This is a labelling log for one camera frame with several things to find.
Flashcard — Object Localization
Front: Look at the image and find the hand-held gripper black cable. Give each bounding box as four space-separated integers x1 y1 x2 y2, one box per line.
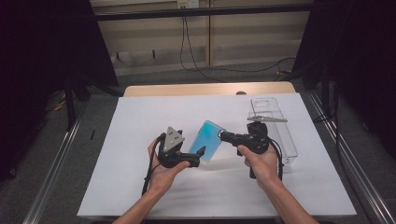
141 133 167 196
266 137 285 182

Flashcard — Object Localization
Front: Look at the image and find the black stand leg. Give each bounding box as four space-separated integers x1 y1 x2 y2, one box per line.
63 77 78 132

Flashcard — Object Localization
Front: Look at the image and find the right hand-held gripper black cable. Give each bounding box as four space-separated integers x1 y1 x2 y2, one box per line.
266 137 285 182

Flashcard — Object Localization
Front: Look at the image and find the left hand-held gripper black cable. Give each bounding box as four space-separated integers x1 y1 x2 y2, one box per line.
141 133 167 196

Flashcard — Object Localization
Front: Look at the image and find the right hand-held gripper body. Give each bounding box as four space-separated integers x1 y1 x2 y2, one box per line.
236 114 289 180

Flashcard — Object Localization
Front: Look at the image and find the black stand pole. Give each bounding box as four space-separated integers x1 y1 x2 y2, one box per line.
320 60 332 117

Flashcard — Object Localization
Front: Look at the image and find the yellow floor cable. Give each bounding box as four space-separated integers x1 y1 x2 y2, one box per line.
52 100 67 112

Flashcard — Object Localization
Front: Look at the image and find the metal floor rail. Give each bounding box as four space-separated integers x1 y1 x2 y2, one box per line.
306 91 396 224
21 106 85 224

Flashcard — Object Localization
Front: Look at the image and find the black floor cable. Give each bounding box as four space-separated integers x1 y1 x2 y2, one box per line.
192 56 297 75

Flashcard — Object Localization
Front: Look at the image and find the white table mat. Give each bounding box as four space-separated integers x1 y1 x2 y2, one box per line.
76 92 358 218

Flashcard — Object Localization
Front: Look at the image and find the black hanging cable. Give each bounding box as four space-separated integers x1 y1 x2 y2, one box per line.
178 16 200 73
184 16 226 83

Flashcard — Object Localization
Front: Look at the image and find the person's left hand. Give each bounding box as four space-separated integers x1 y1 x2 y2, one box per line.
147 138 191 196

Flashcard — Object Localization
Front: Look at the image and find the person's right hand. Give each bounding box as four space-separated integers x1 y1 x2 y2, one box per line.
237 144 282 190

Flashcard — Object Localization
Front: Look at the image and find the clear plastic box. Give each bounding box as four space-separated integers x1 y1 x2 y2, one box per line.
248 110 299 171

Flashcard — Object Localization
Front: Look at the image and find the wooden table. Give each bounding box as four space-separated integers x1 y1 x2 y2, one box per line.
123 81 297 98

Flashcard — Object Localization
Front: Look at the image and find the iridescent phone case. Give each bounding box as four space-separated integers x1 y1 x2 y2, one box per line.
188 119 227 163

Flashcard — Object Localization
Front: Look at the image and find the white wall outlet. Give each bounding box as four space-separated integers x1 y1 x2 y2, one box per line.
177 0 200 9

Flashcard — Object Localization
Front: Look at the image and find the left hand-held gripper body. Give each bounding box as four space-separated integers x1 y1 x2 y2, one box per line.
156 126 191 169

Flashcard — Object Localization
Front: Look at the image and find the black curtain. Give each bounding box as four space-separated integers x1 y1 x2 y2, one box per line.
0 0 120 182
291 0 396 161

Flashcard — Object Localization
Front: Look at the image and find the black horizontal bar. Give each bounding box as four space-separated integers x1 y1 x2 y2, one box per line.
92 3 314 22

